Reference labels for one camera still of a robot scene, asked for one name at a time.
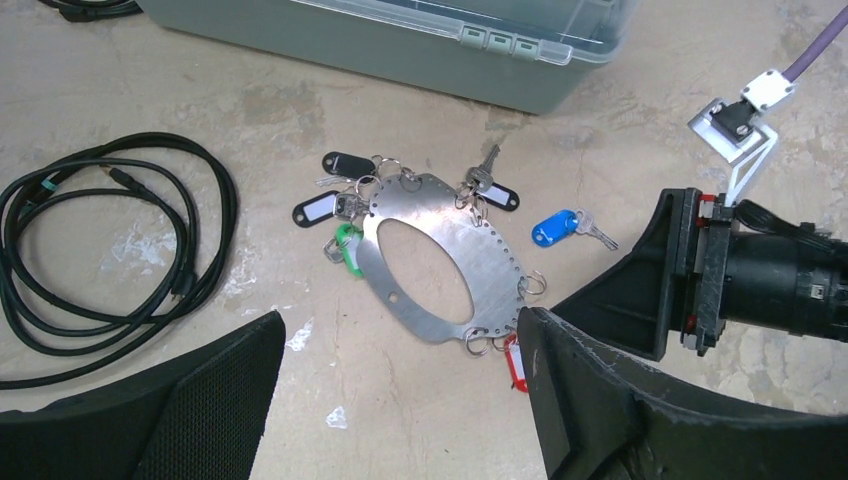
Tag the translucent green storage box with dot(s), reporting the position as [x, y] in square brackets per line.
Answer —
[523, 55]

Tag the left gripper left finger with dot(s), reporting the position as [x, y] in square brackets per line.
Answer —
[200, 415]

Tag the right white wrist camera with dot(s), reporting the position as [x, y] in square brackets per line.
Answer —
[737, 131]

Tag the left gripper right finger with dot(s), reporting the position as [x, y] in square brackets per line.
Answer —
[601, 414]

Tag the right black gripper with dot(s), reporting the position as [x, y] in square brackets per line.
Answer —
[741, 263]

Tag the red tagged key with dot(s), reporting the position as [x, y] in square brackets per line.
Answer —
[514, 361]

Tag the blue tagged key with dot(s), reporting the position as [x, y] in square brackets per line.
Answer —
[566, 223]

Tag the green tagged key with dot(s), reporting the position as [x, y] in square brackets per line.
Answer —
[342, 248]

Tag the oval metal keyring plate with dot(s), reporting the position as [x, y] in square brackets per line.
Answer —
[441, 269]

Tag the black white tagged key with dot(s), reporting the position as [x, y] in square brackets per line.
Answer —
[340, 205]

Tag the black tagged key right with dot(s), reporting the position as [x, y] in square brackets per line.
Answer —
[479, 183]

